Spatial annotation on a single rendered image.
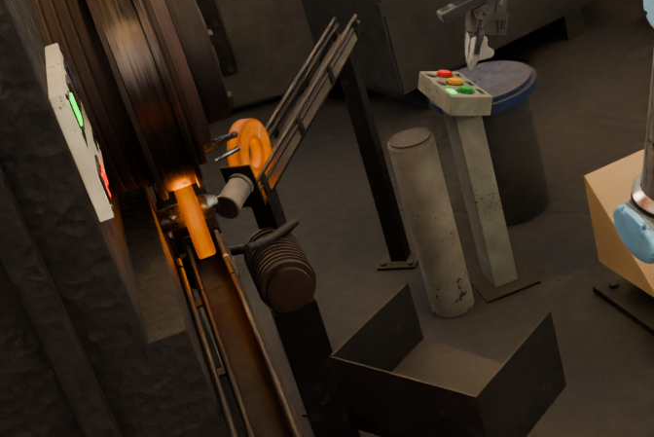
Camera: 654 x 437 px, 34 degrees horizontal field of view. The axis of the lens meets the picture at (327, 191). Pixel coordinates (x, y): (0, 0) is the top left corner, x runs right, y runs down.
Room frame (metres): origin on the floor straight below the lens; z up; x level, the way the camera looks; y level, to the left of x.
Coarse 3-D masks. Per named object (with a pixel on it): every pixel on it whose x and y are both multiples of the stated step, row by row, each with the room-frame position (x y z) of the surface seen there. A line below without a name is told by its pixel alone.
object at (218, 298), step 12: (204, 264) 1.85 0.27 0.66; (216, 264) 1.84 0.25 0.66; (204, 276) 1.80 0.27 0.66; (216, 276) 1.79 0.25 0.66; (228, 276) 1.77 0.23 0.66; (204, 288) 1.76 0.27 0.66; (216, 288) 1.75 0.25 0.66; (228, 288) 1.73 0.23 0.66; (216, 300) 1.70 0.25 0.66; (228, 300) 1.69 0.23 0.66
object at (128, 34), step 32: (96, 0) 1.59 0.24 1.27; (128, 0) 1.58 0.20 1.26; (128, 32) 1.56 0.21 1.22; (128, 64) 1.54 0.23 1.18; (160, 64) 1.53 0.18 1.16; (128, 96) 1.53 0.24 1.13; (160, 96) 1.53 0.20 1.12; (160, 128) 1.54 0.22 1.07; (160, 160) 1.55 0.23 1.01; (192, 160) 1.56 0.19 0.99
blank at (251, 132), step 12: (240, 120) 2.23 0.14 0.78; (252, 120) 2.24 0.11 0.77; (240, 132) 2.18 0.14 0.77; (252, 132) 2.22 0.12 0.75; (264, 132) 2.26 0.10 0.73; (228, 144) 2.17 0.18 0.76; (240, 144) 2.16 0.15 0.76; (252, 144) 2.25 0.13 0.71; (264, 144) 2.25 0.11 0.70; (240, 156) 2.15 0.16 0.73; (252, 156) 2.25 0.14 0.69; (264, 156) 2.24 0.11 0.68; (252, 168) 2.18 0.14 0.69
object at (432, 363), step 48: (384, 336) 1.41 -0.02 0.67; (528, 336) 1.23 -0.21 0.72; (384, 384) 1.26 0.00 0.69; (432, 384) 1.19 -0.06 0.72; (480, 384) 1.32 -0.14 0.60; (528, 384) 1.22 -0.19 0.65; (384, 432) 1.28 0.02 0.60; (432, 432) 1.21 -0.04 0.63; (480, 432) 1.14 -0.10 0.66; (528, 432) 1.20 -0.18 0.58
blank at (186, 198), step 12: (180, 192) 1.71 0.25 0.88; (192, 192) 1.71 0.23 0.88; (180, 204) 1.70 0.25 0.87; (192, 204) 1.69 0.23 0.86; (192, 216) 1.68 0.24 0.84; (192, 228) 1.68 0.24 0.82; (204, 228) 1.68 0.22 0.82; (192, 240) 1.71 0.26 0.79; (204, 240) 1.68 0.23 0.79; (204, 252) 1.69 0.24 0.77
